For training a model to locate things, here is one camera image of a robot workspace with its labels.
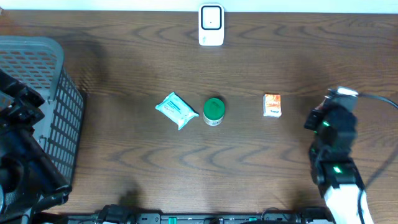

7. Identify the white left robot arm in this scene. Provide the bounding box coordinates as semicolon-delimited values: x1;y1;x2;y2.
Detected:
1;72;72;223

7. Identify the green lid jar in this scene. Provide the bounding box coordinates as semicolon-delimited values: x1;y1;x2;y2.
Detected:
203;98;226;126

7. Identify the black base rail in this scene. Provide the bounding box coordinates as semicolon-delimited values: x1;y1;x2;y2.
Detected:
32;205;335;224

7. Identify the orange snack packet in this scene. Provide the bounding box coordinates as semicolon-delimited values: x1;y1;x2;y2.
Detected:
263;94;282;118

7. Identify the teal wet wipes pack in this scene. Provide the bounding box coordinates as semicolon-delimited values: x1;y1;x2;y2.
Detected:
155;92;199;130

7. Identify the white barcode scanner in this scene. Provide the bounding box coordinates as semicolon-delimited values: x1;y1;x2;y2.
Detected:
198;3;224;47

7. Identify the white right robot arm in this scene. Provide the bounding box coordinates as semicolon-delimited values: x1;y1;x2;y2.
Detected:
304;103;374;224

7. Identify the grey plastic mesh basket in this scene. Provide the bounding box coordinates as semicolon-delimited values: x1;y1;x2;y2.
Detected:
0;35;85;187

